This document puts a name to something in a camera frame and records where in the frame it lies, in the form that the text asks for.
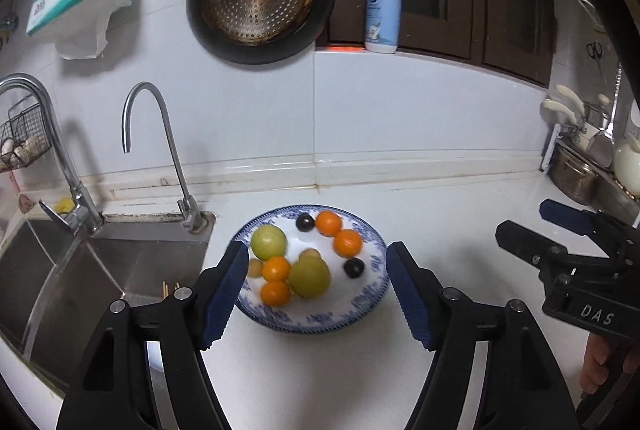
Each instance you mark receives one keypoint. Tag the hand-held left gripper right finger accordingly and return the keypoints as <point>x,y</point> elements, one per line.
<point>412,305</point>

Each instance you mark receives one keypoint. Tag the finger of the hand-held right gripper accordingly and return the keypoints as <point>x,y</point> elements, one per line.
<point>565,216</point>
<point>525,242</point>

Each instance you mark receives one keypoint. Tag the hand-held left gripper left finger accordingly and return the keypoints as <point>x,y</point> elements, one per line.
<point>220,305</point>

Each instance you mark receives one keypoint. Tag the brown longan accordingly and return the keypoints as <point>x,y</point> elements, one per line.
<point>255,268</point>
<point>310,254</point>

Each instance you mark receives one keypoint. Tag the blue and white patterned plate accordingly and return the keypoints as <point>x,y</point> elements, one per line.
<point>360,305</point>

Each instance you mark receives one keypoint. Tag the orange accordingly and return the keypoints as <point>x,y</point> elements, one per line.
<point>347,243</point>
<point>276,269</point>
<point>275,293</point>
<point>329,223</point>

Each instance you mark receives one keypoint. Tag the dark plum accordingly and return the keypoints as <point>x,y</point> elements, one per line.
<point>353,267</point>
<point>304,222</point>

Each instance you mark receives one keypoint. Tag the yellow-green round fruit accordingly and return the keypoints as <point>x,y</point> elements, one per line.
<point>269,241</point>

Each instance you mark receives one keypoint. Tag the large green round fruit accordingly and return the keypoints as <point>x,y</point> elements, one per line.
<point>310,279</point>

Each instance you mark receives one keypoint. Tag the person's right hand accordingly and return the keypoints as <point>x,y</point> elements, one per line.
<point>597,360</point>

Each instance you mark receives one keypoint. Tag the stainless steel pot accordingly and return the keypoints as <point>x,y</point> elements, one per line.
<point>572,177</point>

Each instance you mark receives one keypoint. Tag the metal kitchen rack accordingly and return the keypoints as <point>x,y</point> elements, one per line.
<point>590,180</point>

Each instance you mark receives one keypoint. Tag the wooden chopsticks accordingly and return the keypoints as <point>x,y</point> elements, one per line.
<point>169,290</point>

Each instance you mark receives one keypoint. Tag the white ceramic jar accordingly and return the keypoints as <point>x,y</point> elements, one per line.
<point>627,162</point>

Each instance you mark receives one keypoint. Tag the metal spatula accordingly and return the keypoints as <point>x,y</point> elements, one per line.
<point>607,135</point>

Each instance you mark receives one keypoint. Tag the stainless steel sink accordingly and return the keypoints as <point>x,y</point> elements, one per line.
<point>100,280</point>

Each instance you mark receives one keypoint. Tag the small chrome gooseneck faucet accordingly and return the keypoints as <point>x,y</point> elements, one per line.
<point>167,150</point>

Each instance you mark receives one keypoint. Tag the black scissors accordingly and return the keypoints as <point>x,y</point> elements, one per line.
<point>594,50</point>

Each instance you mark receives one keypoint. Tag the small yellow object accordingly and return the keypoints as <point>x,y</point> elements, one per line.
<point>62,206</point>

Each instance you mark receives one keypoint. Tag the large chrome kitchen faucet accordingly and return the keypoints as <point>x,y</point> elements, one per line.
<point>55,160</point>

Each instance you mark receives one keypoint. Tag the garlic bulbs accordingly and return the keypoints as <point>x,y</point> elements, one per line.
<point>20,151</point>

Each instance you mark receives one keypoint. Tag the white and blue pump bottle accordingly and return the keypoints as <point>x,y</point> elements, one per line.
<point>383,10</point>

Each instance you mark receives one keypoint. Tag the black frying pan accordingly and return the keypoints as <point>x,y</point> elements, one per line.
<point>320,10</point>

